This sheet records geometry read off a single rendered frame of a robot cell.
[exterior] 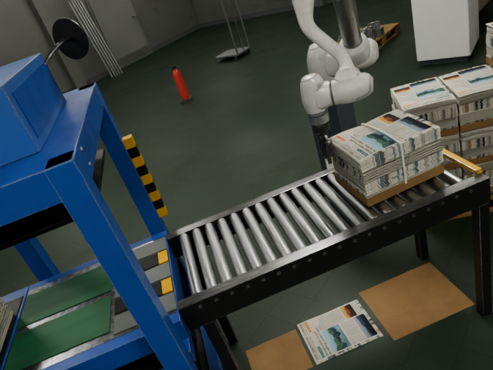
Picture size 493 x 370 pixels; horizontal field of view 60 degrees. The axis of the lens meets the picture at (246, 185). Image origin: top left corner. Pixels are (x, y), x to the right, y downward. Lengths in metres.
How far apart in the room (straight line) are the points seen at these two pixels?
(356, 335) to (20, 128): 1.85
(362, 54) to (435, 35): 3.14
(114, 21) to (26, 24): 2.22
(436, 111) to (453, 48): 2.99
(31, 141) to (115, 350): 0.81
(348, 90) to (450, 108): 1.00
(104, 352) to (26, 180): 0.78
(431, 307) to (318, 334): 0.60
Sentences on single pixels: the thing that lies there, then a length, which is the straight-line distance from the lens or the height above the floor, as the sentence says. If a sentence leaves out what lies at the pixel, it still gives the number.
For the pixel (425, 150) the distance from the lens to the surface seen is 1.91.
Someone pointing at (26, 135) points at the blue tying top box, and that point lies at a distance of 1.34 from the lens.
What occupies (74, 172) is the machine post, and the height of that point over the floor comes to 1.52.
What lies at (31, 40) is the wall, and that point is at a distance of 11.15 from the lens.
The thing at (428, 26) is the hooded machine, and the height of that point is 0.45.
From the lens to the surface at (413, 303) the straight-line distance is 2.54.
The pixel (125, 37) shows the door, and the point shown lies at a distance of 12.33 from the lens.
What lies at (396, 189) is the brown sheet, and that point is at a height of 0.83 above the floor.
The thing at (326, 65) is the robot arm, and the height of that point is 1.16.
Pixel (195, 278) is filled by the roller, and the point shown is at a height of 0.80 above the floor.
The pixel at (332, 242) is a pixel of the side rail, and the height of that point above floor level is 0.80.
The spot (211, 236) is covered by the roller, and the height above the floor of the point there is 0.80.
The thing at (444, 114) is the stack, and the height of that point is 0.74.
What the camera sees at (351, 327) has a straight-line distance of 2.46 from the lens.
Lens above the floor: 1.88
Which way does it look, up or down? 29 degrees down
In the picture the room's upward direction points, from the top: 19 degrees counter-clockwise
